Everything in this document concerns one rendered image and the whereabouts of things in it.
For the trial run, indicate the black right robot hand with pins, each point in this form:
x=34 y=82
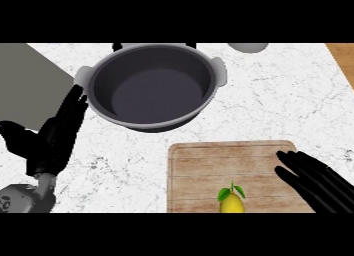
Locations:
x=322 y=186

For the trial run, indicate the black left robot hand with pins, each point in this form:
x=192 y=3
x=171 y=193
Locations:
x=55 y=133

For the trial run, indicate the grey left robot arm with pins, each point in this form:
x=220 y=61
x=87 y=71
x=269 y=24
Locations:
x=22 y=196

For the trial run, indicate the yellow lemon with leaves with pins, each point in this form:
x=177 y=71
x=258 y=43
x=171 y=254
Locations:
x=232 y=202

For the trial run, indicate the wooden cutting board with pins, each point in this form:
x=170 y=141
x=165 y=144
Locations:
x=225 y=173

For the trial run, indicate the grey cooking pot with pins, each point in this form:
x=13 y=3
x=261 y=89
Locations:
x=152 y=87

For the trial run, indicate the flat grey panel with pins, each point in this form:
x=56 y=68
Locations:
x=18 y=86

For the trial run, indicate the brown wooden surface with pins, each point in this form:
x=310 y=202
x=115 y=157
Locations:
x=352 y=68

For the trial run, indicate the pale grey round object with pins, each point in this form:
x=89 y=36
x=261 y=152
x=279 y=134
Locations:
x=248 y=47

